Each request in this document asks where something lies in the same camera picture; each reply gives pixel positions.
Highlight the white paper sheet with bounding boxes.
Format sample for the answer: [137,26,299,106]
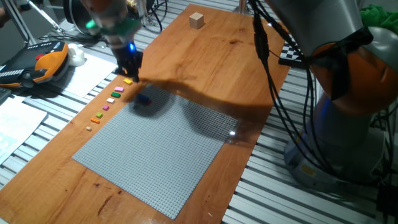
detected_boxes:
[46,52,119,98]
[0,96,49,166]

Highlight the light wooden cube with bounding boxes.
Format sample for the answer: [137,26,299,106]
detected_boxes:
[189,12,205,30]

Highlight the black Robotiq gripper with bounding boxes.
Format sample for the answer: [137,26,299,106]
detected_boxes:
[111,42,144,83]

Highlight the glossy wooden board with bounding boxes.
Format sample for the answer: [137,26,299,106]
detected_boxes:
[0,3,290,224]

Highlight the grey metal tripod leg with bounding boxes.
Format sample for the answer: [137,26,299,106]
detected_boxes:
[1,0,37,47]
[27,0,65,34]

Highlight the green cloth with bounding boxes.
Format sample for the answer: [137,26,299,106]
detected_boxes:
[359,3,398,32]

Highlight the tan frame post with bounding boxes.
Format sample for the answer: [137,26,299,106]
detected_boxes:
[233,0,252,15]

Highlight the black computer keyboard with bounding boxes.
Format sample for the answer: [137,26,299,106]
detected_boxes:
[0,88,12,103]

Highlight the green wrist adapter mount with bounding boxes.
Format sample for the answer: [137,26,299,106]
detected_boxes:
[85,18,141,37]

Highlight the person forearm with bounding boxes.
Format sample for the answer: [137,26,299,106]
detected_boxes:
[0,6,12,27]

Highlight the orange black teach pendant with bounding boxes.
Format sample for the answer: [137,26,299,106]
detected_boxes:
[0,40,70,89]

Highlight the black white checkerboard card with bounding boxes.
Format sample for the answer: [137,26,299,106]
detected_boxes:
[278,34,307,69]

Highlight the grey Lego baseplate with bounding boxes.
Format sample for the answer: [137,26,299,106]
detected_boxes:
[72,84,239,220]

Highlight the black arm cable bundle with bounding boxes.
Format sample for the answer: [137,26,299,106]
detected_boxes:
[248,0,383,184]

